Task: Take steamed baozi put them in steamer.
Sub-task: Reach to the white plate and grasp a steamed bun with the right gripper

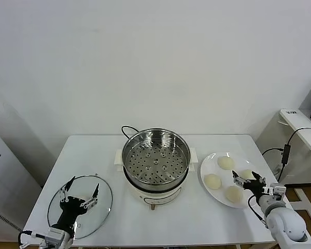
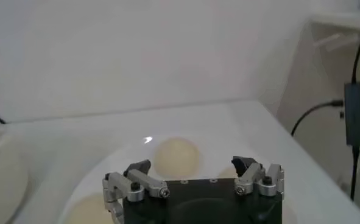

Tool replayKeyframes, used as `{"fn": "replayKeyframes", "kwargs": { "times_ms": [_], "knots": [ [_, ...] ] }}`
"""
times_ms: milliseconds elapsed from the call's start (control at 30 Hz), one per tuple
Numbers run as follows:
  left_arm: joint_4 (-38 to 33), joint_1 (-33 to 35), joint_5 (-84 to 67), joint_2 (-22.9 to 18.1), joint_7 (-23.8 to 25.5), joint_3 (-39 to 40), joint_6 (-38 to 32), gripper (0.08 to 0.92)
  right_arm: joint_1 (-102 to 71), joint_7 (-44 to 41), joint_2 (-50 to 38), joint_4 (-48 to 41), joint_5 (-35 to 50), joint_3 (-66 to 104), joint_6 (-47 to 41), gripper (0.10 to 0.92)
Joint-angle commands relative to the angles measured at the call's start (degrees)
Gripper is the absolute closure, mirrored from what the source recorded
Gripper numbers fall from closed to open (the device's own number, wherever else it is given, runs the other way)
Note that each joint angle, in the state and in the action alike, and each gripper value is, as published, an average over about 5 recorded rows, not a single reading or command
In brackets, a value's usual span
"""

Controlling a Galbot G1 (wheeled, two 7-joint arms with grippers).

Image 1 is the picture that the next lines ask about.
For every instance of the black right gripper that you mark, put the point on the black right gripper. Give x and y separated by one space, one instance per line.
255 186

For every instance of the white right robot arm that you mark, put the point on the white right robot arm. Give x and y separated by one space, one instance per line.
285 223

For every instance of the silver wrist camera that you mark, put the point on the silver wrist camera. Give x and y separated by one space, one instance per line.
54 234
274 190

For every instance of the stainless steel steamer basket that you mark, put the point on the stainless steel steamer basket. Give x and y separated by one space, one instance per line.
158 135

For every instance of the white side desk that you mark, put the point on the white side desk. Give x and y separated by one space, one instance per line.
295 116

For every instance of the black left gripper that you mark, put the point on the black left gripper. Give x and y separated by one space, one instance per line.
70 207

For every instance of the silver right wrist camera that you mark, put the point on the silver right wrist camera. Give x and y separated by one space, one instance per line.
274 190

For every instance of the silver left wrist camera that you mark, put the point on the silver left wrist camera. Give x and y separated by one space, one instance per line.
54 234

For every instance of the white steamed baozi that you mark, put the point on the white steamed baozi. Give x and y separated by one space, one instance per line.
246 173
225 163
213 181
233 194

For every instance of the round glass pot lid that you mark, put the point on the round glass pot lid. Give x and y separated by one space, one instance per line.
103 197

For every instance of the white electric cooker pot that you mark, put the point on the white electric cooker pot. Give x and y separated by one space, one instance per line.
158 197

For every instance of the white cabinet with vent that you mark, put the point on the white cabinet with vent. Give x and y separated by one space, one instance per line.
5 176

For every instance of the white round plate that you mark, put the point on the white round plate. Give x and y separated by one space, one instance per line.
210 166

